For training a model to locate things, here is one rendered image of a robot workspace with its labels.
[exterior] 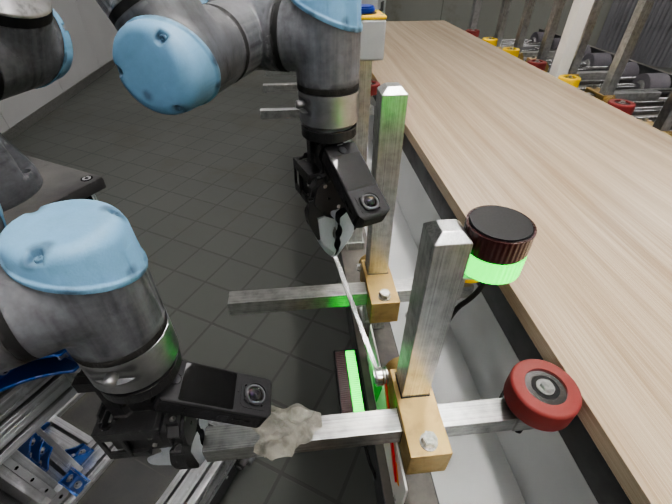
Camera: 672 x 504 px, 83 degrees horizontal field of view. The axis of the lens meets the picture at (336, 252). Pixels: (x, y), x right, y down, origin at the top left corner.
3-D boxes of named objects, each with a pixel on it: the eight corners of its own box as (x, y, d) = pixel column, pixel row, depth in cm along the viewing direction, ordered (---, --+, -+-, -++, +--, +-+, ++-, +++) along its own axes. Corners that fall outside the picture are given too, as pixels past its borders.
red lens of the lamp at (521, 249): (475, 266, 32) (481, 246, 31) (451, 225, 37) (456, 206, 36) (541, 261, 33) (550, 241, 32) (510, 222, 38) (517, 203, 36)
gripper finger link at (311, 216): (333, 229, 58) (333, 179, 53) (338, 235, 57) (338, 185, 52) (305, 237, 57) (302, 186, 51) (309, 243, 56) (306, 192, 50)
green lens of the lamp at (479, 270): (468, 286, 34) (474, 268, 33) (447, 245, 39) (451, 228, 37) (532, 282, 35) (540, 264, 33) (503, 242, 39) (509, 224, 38)
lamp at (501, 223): (436, 385, 45) (480, 243, 31) (423, 346, 49) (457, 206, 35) (483, 380, 45) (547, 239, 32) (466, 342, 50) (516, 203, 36)
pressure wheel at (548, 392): (502, 463, 49) (532, 419, 42) (478, 404, 55) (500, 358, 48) (561, 456, 50) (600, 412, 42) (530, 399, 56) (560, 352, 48)
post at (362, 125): (346, 250, 97) (351, 59, 69) (344, 238, 101) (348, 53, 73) (364, 249, 98) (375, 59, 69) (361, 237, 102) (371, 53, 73)
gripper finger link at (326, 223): (322, 239, 64) (320, 192, 59) (337, 259, 60) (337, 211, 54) (305, 244, 63) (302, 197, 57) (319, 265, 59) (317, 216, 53)
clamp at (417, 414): (405, 475, 46) (410, 458, 42) (383, 376, 56) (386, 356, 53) (450, 470, 46) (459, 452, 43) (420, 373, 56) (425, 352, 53)
